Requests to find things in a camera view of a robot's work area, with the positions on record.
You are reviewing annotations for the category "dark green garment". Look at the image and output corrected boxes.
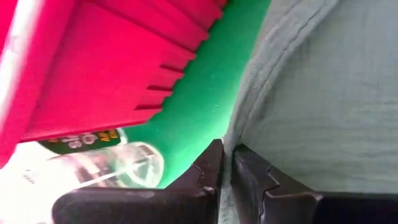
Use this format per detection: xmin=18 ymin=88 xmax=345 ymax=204
xmin=217 ymin=0 xmax=398 ymax=224

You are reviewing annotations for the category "green table mat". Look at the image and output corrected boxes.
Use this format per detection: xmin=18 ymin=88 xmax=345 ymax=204
xmin=123 ymin=0 xmax=273 ymax=189

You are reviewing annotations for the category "red plastic laundry bin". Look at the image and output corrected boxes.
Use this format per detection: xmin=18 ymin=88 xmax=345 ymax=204
xmin=0 ymin=0 xmax=229 ymax=169

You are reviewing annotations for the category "clear spray bottle white head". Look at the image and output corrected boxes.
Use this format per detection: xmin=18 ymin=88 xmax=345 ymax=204
xmin=18 ymin=141 xmax=165 ymax=190

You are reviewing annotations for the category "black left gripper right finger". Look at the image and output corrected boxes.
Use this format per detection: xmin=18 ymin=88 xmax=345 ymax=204
xmin=231 ymin=143 xmax=398 ymax=224

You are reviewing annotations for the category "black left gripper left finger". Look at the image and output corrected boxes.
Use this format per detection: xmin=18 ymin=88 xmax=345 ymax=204
xmin=52 ymin=139 xmax=224 ymax=224

